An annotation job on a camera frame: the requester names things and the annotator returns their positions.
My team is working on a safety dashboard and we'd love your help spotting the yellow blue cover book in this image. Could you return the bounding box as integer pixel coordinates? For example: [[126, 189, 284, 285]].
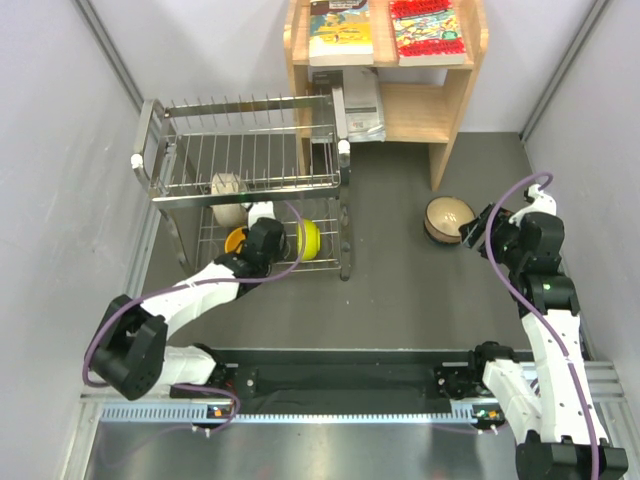
[[308, 0, 374, 67]]

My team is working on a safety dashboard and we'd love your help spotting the steel two-tier dish rack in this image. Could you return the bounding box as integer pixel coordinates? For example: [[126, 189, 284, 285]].
[[131, 88, 352, 280]]

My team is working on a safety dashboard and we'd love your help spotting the cream ceramic bowl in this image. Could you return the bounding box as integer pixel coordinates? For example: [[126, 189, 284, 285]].
[[210, 173, 248, 228]]

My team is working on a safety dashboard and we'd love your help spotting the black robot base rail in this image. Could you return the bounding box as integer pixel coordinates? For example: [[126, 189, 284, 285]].
[[169, 347, 556, 416]]

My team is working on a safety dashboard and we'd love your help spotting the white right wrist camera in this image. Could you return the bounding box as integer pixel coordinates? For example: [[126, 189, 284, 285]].
[[509, 184, 557, 227]]

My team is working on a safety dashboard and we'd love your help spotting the lime green bowl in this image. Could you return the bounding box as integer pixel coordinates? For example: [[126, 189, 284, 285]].
[[296, 219, 321, 262]]

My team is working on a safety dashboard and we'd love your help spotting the dark blue bowl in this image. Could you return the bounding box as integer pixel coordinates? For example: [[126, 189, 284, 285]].
[[424, 229, 461, 246]]

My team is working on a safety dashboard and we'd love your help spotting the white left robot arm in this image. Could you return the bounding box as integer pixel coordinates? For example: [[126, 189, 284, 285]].
[[83, 217, 286, 400]]

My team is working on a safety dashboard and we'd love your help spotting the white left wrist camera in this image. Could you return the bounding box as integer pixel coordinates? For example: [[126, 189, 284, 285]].
[[247, 201, 276, 228]]

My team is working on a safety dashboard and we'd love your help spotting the wooden shelf unit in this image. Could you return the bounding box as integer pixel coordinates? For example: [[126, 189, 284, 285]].
[[283, 1, 489, 191]]

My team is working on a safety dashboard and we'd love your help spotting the red colourful cover book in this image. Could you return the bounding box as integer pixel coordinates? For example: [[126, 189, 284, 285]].
[[389, 1, 466, 67]]

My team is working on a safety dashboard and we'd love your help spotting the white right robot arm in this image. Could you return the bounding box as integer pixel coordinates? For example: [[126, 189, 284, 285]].
[[460, 204, 629, 479]]

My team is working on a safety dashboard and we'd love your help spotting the orange bowl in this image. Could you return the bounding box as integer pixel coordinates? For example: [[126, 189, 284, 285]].
[[224, 227, 249, 254]]

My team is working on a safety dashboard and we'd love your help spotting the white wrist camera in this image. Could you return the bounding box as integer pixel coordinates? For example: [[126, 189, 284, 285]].
[[509, 184, 557, 227], [247, 201, 276, 228]]

